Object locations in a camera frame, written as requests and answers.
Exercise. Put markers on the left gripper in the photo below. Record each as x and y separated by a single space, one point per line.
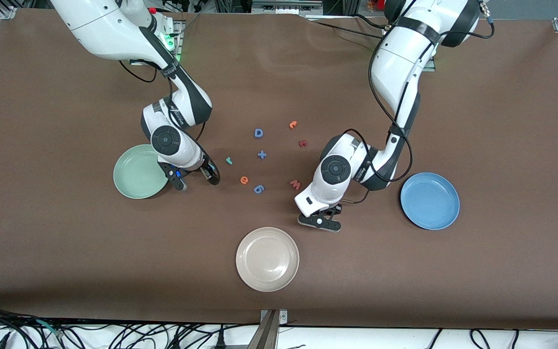
334 211

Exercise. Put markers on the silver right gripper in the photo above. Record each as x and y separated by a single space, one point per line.
209 170

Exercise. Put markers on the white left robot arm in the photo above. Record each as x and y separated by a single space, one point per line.
400 58

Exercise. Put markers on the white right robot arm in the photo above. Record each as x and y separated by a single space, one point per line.
104 24

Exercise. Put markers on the pink letter w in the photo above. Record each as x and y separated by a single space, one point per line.
295 184

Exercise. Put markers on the blue number 6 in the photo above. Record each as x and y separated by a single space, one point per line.
258 189

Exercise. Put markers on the blue letter D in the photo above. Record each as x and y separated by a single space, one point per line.
255 133

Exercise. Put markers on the mint green plate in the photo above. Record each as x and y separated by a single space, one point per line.
136 174

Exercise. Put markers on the beige plate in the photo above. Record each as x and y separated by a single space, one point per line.
267 259

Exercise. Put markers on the blue plate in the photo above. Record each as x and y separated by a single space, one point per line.
429 201

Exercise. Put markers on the black power plug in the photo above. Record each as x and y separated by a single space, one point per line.
220 341

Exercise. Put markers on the brown table cover sheet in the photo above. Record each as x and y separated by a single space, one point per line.
66 266

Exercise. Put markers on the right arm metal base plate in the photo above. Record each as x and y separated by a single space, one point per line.
178 48

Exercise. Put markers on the aluminium frame post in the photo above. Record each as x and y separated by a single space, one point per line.
265 334

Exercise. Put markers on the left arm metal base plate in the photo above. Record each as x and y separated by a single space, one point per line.
430 65

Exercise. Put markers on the aluminium frame rail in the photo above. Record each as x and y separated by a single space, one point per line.
286 7

